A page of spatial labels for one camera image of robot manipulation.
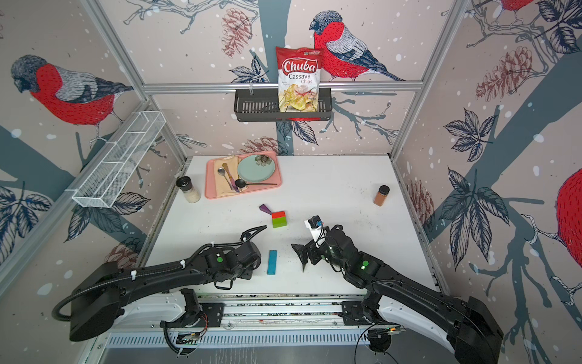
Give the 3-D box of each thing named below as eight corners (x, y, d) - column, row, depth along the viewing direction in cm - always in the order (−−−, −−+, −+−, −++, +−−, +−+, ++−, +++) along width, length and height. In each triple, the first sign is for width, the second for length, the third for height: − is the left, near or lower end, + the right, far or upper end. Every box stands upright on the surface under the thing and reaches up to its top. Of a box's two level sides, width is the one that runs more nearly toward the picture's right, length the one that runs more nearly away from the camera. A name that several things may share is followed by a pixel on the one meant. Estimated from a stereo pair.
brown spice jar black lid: (374, 206, 103) (381, 194, 95) (372, 198, 106) (378, 185, 98) (384, 206, 103) (391, 194, 95) (382, 198, 106) (388, 185, 98)
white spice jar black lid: (184, 203, 105) (172, 188, 96) (188, 192, 109) (178, 176, 100) (198, 203, 105) (188, 188, 96) (202, 192, 109) (193, 176, 100)
